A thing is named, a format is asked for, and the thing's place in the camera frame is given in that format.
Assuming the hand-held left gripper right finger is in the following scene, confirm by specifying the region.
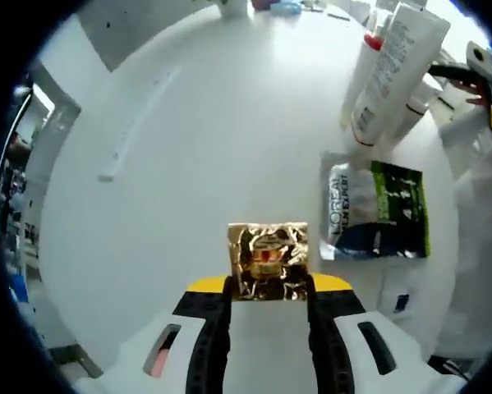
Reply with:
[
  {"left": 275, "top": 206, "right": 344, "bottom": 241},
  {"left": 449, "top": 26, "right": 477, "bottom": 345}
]
[{"left": 306, "top": 273, "right": 468, "bottom": 394}]

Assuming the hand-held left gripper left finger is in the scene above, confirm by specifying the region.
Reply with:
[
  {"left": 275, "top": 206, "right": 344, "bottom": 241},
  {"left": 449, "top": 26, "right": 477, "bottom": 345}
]
[{"left": 85, "top": 275, "right": 233, "bottom": 394}]

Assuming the white skincare tube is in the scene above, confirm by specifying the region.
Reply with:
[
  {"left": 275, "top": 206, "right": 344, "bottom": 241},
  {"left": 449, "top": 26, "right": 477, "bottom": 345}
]
[{"left": 349, "top": 2, "right": 452, "bottom": 148}]

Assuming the clear skincare sachet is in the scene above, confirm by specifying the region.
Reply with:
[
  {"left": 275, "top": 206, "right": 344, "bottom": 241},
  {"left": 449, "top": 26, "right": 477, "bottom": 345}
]
[{"left": 387, "top": 282, "right": 419, "bottom": 319}]

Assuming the white skincare pump bottle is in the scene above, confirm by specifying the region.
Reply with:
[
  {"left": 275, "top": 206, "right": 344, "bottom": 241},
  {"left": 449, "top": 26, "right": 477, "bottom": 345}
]
[{"left": 338, "top": 7, "right": 390, "bottom": 132}]

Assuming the gold foil skincare sachet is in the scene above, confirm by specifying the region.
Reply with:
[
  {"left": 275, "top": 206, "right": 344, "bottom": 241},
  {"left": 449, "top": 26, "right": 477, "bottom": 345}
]
[{"left": 227, "top": 221, "right": 309, "bottom": 303}]

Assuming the black green skincare sachet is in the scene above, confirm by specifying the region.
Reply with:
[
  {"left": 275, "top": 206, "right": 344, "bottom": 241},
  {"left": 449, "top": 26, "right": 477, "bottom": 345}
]
[{"left": 318, "top": 150, "right": 430, "bottom": 261}]

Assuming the person's right hand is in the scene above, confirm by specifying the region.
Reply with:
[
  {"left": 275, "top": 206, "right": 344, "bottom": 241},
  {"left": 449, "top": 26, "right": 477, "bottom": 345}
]
[{"left": 453, "top": 78, "right": 491, "bottom": 107}]

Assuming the blue plastic packet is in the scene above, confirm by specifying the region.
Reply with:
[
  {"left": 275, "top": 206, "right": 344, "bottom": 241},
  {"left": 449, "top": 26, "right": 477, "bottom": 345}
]
[{"left": 269, "top": 0, "right": 303, "bottom": 16}]

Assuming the green potted plant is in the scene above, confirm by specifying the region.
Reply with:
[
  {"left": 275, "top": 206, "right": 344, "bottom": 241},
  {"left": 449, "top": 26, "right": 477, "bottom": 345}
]
[{"left": 191, "top": 0, "right": 247, "bottom": 18}]

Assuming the white square pillar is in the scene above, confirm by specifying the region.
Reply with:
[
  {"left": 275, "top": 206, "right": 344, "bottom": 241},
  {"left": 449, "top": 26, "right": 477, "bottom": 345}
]
[{"left": 75, "top": 0, "right": 208, "bottom": 74}]

